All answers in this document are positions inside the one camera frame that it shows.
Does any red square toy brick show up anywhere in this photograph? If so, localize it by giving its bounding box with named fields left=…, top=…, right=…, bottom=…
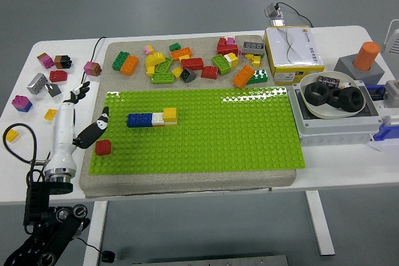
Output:
left=95, top=139, right=112, bottom=156

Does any orange toy brick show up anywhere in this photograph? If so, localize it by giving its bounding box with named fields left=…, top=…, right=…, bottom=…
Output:
left=231, top=64, right=256, bottom=89
left=170, top=47, right=193, bottom=61
left=120, top=55, right=140, bottom=76

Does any blue black plastic holder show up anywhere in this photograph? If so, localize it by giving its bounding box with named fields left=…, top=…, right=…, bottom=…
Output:
left=367, top=83, right=387, bottom=101

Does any white yellow toy brick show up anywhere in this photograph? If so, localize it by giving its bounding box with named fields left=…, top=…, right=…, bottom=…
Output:
left=223, top=53, right=239, bottom=68

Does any white chair frame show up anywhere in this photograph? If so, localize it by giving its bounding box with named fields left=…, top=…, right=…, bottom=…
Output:
left=382, top=19, right=399, bottom=58

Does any silver floor socket box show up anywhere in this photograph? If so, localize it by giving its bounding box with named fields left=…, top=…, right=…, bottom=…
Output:
left=264, top=2, right=287, bottom=27

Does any grey-brown foam mat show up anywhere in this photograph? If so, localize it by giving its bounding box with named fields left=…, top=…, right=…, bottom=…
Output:
left=77, top=34, right=297, bottom=199

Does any dark terminal strip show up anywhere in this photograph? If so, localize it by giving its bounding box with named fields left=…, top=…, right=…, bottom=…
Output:
left=316, top=74, right=340, bottom=88

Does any white table leg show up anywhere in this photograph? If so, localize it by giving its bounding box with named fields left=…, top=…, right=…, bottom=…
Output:
left=83, top=200, right=108, bottom=266
left=304, top=190, right=337, bottom=257

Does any thin black cable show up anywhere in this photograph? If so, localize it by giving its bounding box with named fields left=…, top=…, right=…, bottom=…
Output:
left=46, top=36, right=107, bottom=256

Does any brown-topped pink toy brick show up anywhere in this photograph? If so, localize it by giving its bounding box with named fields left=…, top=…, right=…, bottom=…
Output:
left=36, top=52, right=55, bottom=70

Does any pink brown toy brick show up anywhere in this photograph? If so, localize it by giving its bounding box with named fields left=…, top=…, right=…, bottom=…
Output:
left=83, top=61, right=102, bottom=77

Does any white zip tie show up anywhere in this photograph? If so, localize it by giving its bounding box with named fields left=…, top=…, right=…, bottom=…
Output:
left=368, top=135, right=384, bottom=154

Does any red sloped toy brick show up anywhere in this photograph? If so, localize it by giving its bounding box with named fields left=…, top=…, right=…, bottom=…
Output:
left=49, top=70, right=68, bottom=83

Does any lime green toy brick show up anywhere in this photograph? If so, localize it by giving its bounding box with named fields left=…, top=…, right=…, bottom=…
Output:
left=155, top=57, right=174, bottom=74
left=211, top=54, right=233, bottom=76

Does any green studded baseplate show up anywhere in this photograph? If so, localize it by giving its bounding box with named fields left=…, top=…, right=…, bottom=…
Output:
left=87, top=87, right=306, bottom=176

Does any yellow curved toy brick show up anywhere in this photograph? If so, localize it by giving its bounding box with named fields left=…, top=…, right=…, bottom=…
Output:
left=145, top=52, right=166, bottom=69

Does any grey black sloped brick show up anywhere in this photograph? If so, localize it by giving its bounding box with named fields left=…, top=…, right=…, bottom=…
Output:
left=180, top=68, right=198, bottom=83

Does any green white toy brick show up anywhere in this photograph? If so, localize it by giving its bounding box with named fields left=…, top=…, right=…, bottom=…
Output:
left=246, top=69, right=269, bottom=85

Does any white yellow cardboard box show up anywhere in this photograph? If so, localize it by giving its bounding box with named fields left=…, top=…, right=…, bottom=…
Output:
left=263, top=26, right=325, bottom=85

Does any grey brick with holes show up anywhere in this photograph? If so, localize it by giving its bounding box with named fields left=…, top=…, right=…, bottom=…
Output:
left=241, top=40, right=265, bottom=55

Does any red long toy brick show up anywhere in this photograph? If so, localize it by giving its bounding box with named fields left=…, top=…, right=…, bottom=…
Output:
left=216, top=44, right=239, bottom=57
left=180, top=57, right=204, bottom=71

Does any brown black toy brick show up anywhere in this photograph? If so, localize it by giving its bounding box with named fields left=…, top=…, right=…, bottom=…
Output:
left=54, top=55, right=73, bottom=70

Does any grey connector block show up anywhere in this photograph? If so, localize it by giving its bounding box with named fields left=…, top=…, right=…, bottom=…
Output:
left=383, top=80, right=399, bottom=108

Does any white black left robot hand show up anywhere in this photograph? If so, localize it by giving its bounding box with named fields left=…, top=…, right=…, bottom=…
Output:
left=42, top=80, right=110, bottom=176

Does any blue plastic part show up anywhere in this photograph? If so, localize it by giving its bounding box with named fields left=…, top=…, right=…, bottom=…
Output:
left=373, top=124, right=399, bottom=142

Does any white bowl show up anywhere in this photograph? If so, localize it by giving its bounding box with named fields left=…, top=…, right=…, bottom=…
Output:
left=299, top=71, right=368, bottom=120

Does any orange cylinder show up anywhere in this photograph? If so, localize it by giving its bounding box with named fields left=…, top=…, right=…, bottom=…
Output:
left=352, top=41, right=382, bottom=72

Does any dark green toy brick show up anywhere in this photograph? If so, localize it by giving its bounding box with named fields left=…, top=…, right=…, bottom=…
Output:
left=111, top=50, right=130, bottom=72

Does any lime brick with holes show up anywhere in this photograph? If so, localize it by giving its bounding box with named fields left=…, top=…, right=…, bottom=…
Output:
left=150, top=72, right=175, bottom=85

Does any black socket cable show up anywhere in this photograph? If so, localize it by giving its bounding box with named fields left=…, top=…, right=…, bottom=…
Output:
left=276, top=1, right=314, bottom=28

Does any silver sloped toy brick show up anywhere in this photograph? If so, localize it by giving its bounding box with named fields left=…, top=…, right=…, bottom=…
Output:
left=45, top=83, right=62, bottom=98

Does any yellow square toy brick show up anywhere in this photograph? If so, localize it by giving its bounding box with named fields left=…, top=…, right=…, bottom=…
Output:
left=162, top=107, right=178, bottom=123

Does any pink blue toy brick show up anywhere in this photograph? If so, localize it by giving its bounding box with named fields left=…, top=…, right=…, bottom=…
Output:
left=11, top=95, right=33, bottom=113

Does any small black hex nut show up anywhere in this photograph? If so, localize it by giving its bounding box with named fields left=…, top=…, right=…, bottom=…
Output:
left=326, top=87, right=344, bottom=108

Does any white long toy brick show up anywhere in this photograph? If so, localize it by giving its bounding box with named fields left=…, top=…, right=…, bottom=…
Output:
left=151, top=112, right=178, bottom=127

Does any silver studded toy brick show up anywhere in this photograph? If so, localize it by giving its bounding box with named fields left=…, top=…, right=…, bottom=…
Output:
left=26, top=72, right=49, bottom=95

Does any grey junction box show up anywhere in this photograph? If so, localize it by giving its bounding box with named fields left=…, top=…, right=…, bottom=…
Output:
left=288, top=80, right=383, bottom=147

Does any grey block holder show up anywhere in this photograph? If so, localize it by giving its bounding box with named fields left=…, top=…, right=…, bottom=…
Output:
left=333, top=54, right=386, bottom=83

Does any large black hex nut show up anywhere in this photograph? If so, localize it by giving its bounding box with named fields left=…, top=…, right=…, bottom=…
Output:
left=338, top=86, right=366, bottom=113
left=304, top=81, right=330, bottom=105

